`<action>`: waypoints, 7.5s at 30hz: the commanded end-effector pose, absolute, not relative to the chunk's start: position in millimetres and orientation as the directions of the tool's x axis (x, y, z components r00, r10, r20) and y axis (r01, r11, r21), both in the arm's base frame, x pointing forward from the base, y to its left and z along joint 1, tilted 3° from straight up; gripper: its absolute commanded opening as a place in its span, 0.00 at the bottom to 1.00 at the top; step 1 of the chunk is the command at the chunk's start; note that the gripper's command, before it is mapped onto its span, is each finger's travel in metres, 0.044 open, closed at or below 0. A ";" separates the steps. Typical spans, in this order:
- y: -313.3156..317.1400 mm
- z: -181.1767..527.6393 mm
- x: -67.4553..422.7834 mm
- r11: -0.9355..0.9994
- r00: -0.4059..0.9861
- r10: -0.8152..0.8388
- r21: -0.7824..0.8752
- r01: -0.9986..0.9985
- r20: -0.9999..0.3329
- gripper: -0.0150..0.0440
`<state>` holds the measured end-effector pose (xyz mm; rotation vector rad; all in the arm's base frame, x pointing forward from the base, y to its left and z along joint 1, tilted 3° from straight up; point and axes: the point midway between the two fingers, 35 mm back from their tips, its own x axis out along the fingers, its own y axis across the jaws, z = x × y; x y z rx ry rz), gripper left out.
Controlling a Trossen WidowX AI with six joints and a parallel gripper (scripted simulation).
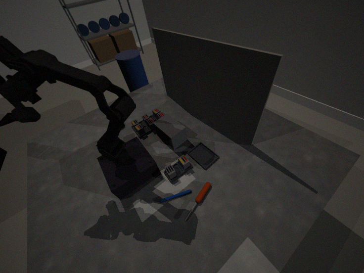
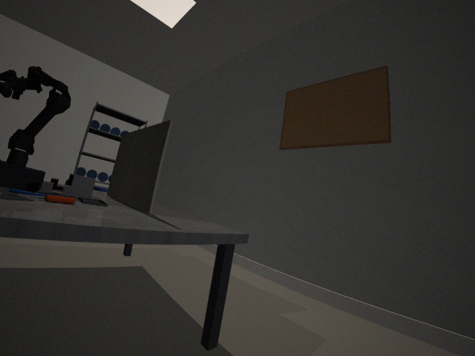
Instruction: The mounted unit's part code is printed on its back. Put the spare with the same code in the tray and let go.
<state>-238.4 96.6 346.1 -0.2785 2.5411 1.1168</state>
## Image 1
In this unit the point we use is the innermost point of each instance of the red-handled screwdriver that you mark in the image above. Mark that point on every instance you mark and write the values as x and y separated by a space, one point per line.
200 196

